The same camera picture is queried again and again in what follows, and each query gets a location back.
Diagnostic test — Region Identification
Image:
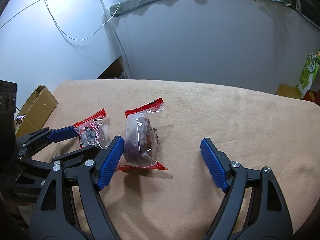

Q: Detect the snickers bar lower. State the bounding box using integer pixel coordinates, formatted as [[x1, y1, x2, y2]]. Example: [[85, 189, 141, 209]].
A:
[[15, 115, 26, 126]]

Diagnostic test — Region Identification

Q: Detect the green white carton box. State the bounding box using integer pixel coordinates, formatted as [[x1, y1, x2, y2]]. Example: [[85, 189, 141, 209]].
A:
[[296, 49, 319, 99]]

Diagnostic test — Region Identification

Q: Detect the white hanging cable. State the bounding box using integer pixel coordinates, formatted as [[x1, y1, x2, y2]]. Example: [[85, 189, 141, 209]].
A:
[[41, 0, 123, 42]]

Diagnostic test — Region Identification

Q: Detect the brown cardboard box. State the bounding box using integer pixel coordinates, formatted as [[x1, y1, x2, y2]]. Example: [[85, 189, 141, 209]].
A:
[[15, 85, 59, 137]]

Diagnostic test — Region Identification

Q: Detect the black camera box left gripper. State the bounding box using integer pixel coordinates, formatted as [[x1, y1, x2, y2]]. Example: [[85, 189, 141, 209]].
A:
[[0, 80, 17, 144]]

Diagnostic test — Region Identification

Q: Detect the red date snack packet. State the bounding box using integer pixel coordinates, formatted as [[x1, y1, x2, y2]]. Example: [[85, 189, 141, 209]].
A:
[[73, 108, 111, 149], [119, 98, 167, 172]]

